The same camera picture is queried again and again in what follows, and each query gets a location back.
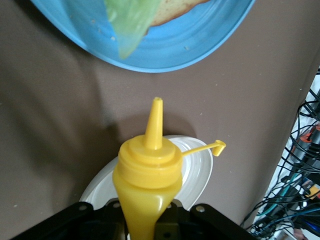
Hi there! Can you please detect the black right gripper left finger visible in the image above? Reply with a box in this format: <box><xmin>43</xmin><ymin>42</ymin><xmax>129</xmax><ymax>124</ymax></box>
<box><xmin>9</xmin><ymin>199</ymin><xmax>129</xmax><ymax>240</ymax></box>

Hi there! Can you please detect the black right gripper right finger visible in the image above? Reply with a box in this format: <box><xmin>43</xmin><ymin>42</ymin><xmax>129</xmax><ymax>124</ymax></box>
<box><xmin>154</xmin><ymin>199</ymin><xmax>260</xmax><ymax>240</ymax></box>

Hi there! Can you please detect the yellow squeeze bottle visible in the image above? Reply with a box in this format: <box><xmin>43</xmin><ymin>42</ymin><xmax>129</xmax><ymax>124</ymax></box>
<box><xmin>111</xmin><ymin>96</ymin><xmax>227</xmax><ymax>240</ymax></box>

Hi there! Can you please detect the green lettuce leaf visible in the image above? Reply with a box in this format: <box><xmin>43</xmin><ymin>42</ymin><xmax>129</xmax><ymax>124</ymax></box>
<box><xmin>103</xmin><ymin>0</ymin><xmax>163</xmax><ymax>60</ymax></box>

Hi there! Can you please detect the brown bread slice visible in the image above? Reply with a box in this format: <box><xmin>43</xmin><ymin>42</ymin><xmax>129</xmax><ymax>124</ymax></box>
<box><xmin>149</xmin><ymin>0</ymin><xmax>211</xmax><ymax>27</ymax></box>

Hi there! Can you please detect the beige round plate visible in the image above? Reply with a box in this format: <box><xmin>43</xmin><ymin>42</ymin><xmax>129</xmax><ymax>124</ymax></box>
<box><xmin>79</xmin><ymin>134</ymin><xmax>214</xmax><ymax>216</ymax></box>

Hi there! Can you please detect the blue round plate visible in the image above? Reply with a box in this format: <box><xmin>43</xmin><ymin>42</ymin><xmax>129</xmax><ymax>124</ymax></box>
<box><xmin>29</xmin><ymin>0</ymin><xmax>257</xmax><ymax>73</ymax></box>

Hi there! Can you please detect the teal cable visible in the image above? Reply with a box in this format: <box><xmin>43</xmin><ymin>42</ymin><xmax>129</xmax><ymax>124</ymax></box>
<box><xmin>257</xmin><ymin>172</ymin><xmax>305</xmax><ymax>218</ymax></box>

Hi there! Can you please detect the tangle of cables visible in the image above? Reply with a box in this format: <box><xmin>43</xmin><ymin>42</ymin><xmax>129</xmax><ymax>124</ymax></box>
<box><xmin>249</xmin><ymin>64</ymin><xmax>320</xmax><ymax>240</ymax></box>

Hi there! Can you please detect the black tangled cable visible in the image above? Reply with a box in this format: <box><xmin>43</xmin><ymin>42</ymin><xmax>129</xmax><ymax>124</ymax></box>
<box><xmin>239</xmin><ymin>89</ymin><xmax>320</xmax><ymax>240</ymax></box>

